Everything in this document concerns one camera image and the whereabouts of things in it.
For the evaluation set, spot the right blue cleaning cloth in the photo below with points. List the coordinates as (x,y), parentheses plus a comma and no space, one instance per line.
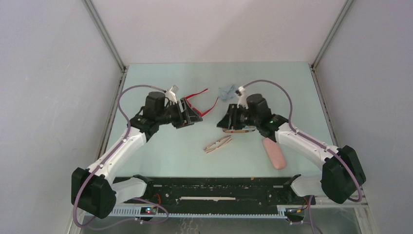
(228,92)

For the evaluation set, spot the orange clear sunglasses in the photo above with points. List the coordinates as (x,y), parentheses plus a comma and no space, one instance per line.
(217,144)

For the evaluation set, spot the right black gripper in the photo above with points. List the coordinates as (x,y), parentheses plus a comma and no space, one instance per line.
(230,121)

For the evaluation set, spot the right aluminium frame post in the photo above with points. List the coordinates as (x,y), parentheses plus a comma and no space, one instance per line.
(325,45)

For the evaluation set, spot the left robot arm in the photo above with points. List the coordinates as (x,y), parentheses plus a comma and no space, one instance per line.
(93,189)

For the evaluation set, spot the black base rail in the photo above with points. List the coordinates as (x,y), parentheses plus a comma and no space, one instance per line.
(223,195)

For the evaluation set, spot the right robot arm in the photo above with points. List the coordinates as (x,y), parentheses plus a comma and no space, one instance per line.
(341,172)

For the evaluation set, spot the aluminium frame post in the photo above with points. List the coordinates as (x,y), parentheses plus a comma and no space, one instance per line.
(325,45)
(110,66)

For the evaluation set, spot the plaid brown glasses case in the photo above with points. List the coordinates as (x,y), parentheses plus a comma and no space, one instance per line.
(246,129)

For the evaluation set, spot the pink glasses case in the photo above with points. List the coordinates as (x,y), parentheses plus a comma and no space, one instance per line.
(274,154)

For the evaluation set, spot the red frame sunglasses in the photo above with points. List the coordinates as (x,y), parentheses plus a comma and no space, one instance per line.
(202,102)

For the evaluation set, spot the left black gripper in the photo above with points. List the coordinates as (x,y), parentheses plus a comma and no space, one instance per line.
(187,118)

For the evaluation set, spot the left aluminium frame post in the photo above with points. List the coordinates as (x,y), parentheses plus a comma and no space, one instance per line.
(110,66)

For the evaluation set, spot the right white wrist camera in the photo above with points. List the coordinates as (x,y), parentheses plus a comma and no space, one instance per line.
(242,97)

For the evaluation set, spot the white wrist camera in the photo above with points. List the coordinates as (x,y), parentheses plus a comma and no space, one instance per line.
(242,97)
(170,94)

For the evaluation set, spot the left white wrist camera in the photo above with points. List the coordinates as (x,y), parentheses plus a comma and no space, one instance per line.
(170,94)

